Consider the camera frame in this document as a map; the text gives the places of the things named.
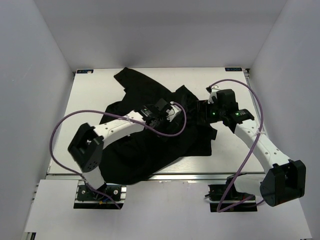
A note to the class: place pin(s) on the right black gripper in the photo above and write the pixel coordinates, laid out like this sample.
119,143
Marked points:
204,106

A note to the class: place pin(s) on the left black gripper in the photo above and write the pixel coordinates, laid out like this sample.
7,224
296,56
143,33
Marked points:
165,118

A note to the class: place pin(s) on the black jacket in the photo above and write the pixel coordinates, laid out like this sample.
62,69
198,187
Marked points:
134,158

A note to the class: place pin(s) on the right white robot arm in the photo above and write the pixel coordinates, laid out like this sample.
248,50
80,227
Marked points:
284,179

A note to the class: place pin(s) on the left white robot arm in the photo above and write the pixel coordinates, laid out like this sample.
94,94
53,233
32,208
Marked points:
88,143

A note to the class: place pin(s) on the blue table label right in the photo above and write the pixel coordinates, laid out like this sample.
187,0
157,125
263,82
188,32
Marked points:
233,69

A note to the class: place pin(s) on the blue table label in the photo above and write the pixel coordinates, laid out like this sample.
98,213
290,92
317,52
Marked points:
84,71
233,69

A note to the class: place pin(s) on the blue table label left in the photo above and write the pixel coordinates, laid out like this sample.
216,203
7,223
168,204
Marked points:
84,71

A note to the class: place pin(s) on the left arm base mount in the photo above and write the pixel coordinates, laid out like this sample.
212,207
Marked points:
113,197

